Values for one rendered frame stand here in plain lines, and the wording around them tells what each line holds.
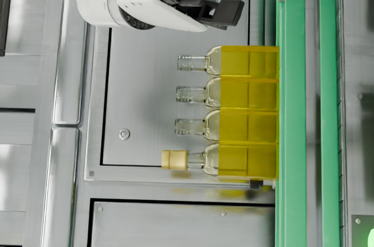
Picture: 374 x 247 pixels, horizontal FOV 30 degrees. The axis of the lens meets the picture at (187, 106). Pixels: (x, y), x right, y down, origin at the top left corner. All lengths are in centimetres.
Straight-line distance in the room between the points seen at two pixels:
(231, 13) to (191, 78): 55
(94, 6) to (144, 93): 41
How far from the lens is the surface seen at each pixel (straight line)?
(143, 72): 138
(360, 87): 109
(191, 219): 135
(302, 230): 105
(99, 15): 98
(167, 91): 136
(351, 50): 110
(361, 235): 105
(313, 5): 115
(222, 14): 84
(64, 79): 140
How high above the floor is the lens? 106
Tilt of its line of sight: 3 degrees up
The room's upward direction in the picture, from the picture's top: 89 degrees counter-clockwise
